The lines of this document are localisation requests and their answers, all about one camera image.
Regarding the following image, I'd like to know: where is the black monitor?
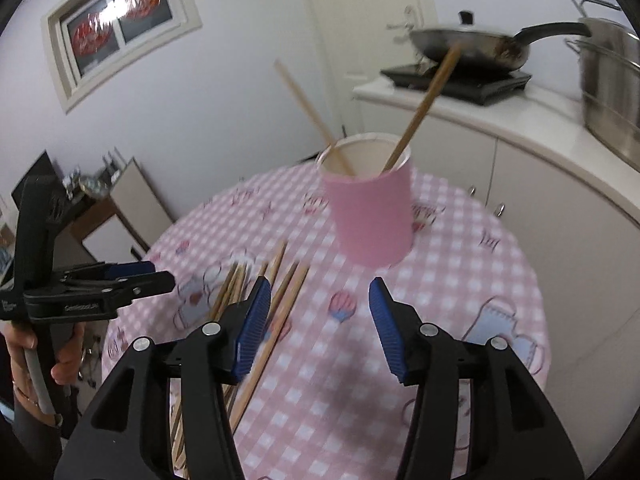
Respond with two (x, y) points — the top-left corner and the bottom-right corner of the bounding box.
(14, 150), (65, 183)

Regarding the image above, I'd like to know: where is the person's left forearm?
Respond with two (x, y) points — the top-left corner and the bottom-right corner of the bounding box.
(7, 390), (66, 480)

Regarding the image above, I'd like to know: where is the pile of wooden chopsticks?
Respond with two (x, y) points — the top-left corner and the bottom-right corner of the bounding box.
(170, 240), (311, 476)

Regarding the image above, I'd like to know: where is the framed wall picture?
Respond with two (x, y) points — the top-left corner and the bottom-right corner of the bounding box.
(46, 0), (203, 113)

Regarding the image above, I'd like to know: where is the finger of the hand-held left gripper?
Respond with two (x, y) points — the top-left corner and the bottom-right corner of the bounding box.
(60, 271), (177, 307)
(62, 261), (157, 286)

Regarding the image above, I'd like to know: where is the large steel pot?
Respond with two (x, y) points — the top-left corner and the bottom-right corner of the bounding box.
(565, 0), (640, 173)

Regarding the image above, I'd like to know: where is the white door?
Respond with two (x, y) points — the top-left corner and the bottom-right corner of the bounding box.
(295, 0), (438, 161)

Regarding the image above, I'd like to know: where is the brown and white side cabinet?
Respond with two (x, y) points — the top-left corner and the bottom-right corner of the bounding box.
(65, 157), (176, 266)

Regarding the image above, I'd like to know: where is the wooden chopstick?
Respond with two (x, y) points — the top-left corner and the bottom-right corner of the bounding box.
(274, 59), (353, 176)
(382, 42), (463, 171)

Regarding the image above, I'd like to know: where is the steel wok black handle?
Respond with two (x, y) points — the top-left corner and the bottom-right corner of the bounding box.
(407, 10), (593, 73)

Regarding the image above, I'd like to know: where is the person's left hand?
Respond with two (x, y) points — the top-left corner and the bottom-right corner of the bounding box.
(0, 321), (87, 411)

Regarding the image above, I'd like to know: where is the black induction cooker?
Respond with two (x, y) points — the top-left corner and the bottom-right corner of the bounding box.
(380, 62), (533, 107)

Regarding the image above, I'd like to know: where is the pink cup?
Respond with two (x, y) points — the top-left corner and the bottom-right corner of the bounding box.
(315, 132), (415, 268)

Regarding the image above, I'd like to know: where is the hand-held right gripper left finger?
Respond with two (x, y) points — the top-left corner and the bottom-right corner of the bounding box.
(54, 276), (273, 480)

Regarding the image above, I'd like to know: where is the steel wok lid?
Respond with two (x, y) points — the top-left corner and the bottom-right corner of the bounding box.
(410, 10), (516, 43)

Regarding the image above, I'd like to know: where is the pink checked tablecloth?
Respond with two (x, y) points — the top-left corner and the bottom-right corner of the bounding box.
(97, 162), (551, 480)

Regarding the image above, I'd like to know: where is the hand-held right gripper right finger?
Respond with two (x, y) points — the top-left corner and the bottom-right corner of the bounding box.
(368, 276), (586, 480)

